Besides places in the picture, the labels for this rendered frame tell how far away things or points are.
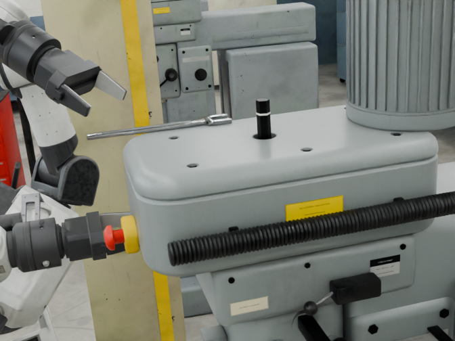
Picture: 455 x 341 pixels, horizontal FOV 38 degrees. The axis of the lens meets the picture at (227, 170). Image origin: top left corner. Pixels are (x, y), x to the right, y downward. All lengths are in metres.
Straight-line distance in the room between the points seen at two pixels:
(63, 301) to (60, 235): 3.30
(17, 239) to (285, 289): 0.46
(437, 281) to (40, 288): 0.80
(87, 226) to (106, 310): 1.94
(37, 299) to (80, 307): 2.92
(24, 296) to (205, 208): 0.62
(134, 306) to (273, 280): 2.15
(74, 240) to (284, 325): 0.39
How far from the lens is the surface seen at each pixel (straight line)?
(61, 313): 4.35
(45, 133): 1.53
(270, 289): 1.01
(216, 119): 1.15
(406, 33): 1.02
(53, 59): 1.16
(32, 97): 1.51
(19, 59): 1.18
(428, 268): 1.13
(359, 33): 1.05
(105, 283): 3.05
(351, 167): 0.97
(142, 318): 3.16
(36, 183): 1.63
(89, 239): 1.17
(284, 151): 0.97
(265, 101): 1.02
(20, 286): 1.44
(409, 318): 1.15
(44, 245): 1.17
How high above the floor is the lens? 2.20
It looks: 20 degrees down
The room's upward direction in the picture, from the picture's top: 4 degrees counter-clockwise
